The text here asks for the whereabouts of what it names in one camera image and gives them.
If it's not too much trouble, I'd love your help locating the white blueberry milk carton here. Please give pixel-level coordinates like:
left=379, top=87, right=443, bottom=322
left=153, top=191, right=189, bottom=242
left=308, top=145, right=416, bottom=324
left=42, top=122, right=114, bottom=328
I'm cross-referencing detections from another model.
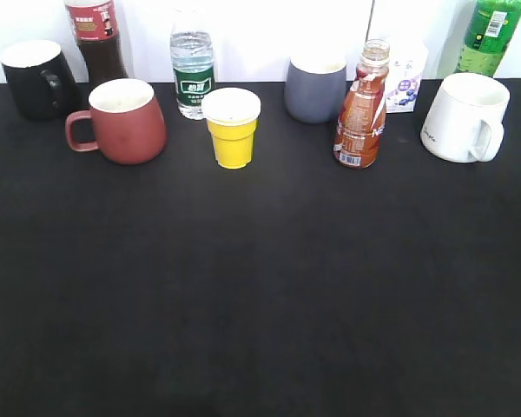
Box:
left=385, top=36, right=428, bottom=114

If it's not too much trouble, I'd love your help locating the maroon ceramic mug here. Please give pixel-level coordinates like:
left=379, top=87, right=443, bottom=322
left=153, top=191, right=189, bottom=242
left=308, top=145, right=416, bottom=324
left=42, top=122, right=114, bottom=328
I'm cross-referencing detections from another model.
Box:
left=65, top=78, right=167, bottom=165

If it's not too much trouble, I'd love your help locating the green soda bottle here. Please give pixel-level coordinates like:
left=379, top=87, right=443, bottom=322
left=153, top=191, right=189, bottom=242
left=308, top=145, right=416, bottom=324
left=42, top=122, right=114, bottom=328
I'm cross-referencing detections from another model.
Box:
left=455, top=0, right=521, bottom=77

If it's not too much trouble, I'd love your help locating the black ceramic mug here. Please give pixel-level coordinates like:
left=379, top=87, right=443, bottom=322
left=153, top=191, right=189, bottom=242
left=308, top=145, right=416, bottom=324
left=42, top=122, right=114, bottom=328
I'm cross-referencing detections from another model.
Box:
left=0, top=40, right=82, bottom=121

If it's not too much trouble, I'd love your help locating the yellow paper cup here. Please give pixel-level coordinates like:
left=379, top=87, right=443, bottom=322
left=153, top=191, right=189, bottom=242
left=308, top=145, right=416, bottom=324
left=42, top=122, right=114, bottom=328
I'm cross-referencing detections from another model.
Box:
left=201, top=87, right=261, bottom=169

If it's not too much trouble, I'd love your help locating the brown coffee drink bottle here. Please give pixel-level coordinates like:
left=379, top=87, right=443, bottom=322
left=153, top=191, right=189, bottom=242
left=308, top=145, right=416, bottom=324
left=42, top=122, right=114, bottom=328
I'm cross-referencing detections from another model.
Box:
left=333, top=39, right=390, bottom=169

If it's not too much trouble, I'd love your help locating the dark cola bottle red label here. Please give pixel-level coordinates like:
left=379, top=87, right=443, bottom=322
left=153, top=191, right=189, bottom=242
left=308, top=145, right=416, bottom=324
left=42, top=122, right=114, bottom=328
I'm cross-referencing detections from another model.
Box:
left=64, top=0, right=128, bottom=87

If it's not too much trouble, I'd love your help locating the white ceramic mug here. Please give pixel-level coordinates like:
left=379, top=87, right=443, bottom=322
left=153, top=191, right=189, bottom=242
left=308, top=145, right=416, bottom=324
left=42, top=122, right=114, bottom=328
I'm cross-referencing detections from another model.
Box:
left=420, top=73, right=511, bottom=163

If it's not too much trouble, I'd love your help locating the grey ceramic mug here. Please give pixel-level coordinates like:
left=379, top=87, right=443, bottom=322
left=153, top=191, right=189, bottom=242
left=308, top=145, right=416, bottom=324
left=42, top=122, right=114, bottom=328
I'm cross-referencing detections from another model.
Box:
left=284, top=52, right=346, bottom=124

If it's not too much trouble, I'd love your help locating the clear water bottle green label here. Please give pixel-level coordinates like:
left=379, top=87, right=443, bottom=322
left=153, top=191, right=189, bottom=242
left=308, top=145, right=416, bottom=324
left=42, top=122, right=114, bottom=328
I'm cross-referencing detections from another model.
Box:
left=170, top=1, right=215, bottom=120

